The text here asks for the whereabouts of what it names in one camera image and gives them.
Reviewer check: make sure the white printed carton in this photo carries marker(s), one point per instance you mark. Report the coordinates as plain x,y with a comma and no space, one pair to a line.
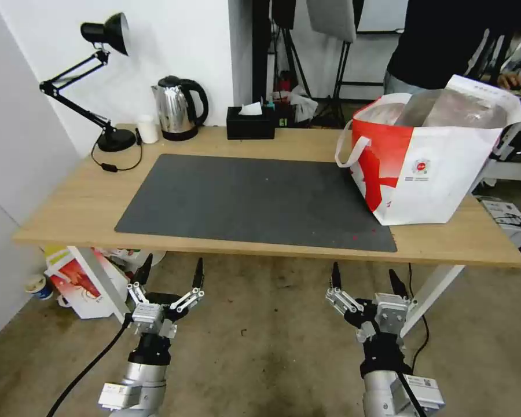
503,213

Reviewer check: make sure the dark grey desk mat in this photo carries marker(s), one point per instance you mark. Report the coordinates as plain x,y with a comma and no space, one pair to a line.
252,200

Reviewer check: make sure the black desk lamp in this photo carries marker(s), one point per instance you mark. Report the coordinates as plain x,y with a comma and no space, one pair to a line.
113,141

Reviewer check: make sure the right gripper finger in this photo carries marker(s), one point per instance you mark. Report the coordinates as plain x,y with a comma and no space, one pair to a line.
343,299
399,286

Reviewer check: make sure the red white cardboard box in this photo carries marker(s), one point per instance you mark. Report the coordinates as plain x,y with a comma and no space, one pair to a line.
78,282

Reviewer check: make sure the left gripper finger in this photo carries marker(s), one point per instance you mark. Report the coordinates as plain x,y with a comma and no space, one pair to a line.
198,278
137,292

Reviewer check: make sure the grey fabric panel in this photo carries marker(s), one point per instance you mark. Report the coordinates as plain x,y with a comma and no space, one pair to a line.
332,17

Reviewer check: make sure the black tripod stand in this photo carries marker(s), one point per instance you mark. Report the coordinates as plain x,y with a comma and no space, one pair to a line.
288,48

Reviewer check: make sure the white tissue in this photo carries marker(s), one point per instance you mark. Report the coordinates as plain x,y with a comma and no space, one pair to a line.
249,109

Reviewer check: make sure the red white takeout bag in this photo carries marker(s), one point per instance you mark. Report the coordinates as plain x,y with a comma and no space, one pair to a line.
434,173

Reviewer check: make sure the small black green device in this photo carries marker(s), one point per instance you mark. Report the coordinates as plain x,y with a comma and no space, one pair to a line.
282,115

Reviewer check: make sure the crumpled white plastic bag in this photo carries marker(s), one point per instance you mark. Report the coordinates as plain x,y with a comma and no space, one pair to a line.
305,104

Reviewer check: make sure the black tissue box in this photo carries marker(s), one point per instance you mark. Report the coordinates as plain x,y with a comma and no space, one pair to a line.
249,128

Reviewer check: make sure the small white cup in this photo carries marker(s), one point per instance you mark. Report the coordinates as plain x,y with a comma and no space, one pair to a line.
147,130

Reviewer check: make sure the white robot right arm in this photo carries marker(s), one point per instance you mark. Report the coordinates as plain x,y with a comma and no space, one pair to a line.
380,391

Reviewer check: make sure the instant noodle cup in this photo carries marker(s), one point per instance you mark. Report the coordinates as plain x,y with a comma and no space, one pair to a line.
40,287

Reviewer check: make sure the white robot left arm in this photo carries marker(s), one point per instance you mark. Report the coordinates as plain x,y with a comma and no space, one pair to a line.
143,380

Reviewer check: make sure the person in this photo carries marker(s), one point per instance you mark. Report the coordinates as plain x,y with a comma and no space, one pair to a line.
438,34

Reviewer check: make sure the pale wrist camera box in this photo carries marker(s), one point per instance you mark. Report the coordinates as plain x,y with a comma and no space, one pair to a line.
147,316
390,312

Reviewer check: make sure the steel electric kettle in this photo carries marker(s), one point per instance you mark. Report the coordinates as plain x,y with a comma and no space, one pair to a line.
173,108

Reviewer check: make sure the white table leg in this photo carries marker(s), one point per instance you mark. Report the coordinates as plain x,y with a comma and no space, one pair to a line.
430,299
102,282

